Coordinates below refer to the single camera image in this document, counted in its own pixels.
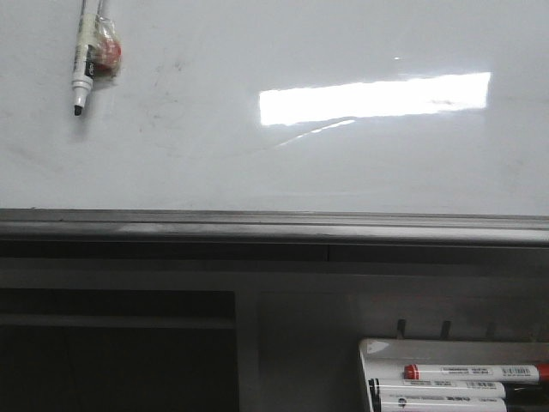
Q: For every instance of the white black-tipped marker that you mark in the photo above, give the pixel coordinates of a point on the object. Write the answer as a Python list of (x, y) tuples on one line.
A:
[(83, 67)]

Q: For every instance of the white whiteboard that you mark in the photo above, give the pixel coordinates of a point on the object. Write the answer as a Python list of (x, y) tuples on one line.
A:
[(329, 106)]

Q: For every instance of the white marker tray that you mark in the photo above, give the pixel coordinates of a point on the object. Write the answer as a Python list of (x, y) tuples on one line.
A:
[(386, 358)]

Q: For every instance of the black capped marker upper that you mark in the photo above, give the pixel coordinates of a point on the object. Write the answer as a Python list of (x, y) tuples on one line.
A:
[(436, 388)]

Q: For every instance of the black capped marker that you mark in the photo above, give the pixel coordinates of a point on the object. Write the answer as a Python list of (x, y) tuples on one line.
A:
[(395, 403), (436, 388)]

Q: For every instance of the black capped marker lower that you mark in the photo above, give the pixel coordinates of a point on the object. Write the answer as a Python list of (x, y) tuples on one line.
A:
[(395, 403)]

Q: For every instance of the red capped white marker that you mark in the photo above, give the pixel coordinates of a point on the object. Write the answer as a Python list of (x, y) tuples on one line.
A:
[(535, 373)]

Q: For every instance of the grey whiteboard ledge rail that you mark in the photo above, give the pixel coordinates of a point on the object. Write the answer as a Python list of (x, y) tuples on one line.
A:
[(272, 236)]

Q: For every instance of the grey cabinet frame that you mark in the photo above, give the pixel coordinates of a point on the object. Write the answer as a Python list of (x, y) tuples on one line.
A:
[(166, 335)]

